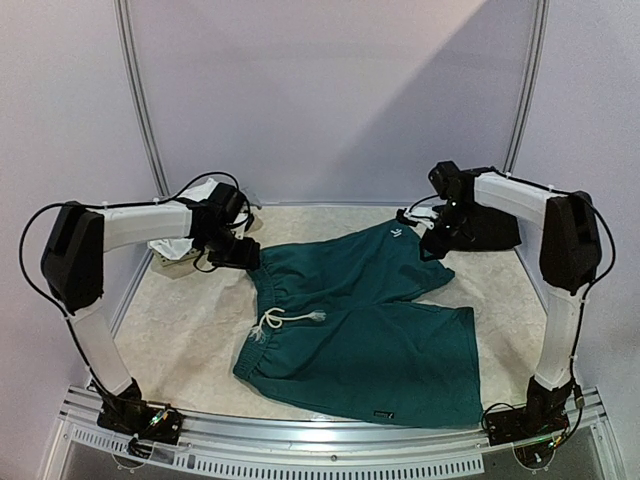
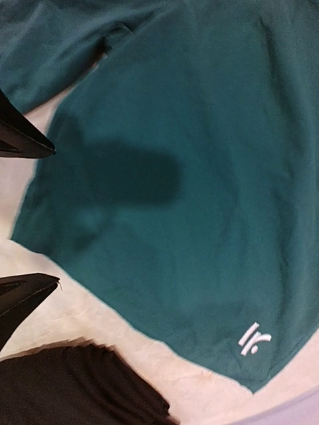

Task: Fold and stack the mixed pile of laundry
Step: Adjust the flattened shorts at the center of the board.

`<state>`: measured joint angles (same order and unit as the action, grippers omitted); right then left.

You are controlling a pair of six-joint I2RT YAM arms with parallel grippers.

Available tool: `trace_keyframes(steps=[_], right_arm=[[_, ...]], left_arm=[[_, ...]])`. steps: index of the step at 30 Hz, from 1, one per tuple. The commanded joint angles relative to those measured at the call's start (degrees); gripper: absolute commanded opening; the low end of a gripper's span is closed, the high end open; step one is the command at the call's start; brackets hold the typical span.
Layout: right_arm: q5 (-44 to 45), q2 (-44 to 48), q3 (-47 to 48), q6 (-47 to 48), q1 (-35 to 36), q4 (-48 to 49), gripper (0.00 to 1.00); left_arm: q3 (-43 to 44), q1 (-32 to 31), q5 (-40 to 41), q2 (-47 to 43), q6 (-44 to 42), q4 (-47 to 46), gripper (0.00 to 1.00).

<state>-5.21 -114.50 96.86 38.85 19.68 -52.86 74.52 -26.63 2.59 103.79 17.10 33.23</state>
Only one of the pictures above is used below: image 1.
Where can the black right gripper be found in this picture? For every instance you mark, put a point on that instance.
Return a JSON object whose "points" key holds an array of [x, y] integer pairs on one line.
{"points": [[435, 240]]}

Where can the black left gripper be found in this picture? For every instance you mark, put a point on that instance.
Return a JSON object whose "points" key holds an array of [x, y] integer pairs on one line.
{"points": [[245, 259]]}

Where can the black trousers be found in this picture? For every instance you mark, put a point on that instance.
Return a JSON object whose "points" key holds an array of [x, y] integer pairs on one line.
{"points": [[485, 229]]}

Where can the teal green garment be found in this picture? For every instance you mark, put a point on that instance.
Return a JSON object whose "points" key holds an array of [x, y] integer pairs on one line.
{"points": [[341, 330]]}

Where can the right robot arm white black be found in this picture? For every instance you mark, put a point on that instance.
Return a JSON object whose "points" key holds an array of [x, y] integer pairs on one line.
{"points": [[568, 256]]}

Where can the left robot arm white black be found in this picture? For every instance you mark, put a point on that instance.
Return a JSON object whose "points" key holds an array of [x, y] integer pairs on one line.
{"points": [[73, 261]]}

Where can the white garment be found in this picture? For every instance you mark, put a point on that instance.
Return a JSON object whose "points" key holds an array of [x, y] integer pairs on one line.
{"points": [[176, 249]]}

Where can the cream perforated plastic basket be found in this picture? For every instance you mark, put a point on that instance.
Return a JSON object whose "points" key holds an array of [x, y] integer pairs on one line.
{"points": [[238, 232]]}

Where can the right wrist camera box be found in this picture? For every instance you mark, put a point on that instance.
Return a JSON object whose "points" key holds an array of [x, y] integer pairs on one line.
{"points": [[425, 216]]}

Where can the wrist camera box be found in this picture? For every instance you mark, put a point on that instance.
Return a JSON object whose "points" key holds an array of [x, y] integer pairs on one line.
{"points": [[425, 216], [229, 205]]}

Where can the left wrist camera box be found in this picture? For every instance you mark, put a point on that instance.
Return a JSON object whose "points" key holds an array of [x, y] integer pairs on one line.
{"points": [[229, 205]]}

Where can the aluminium front rail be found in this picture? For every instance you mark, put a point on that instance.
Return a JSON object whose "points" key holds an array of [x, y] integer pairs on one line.
{"points": [[227, 447]]}

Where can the right aluminium corner post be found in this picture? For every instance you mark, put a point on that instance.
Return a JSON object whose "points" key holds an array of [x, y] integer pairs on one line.
{"points": [[531, 70]]}

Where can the aluminium corner post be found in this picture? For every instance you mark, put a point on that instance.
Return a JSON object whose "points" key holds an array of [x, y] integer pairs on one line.
{"points": [[531, 70], [132, 67]]}

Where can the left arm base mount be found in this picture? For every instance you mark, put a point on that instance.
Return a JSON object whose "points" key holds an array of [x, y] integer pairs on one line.
{"points": [[146, 423]]}

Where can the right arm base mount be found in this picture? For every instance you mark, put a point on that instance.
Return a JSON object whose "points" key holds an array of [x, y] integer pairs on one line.
{"points": [[547, 421]]}

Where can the left aluminium corner post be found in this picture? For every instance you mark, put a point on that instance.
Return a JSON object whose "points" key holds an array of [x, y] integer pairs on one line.
{"points": [[132, 67]]}

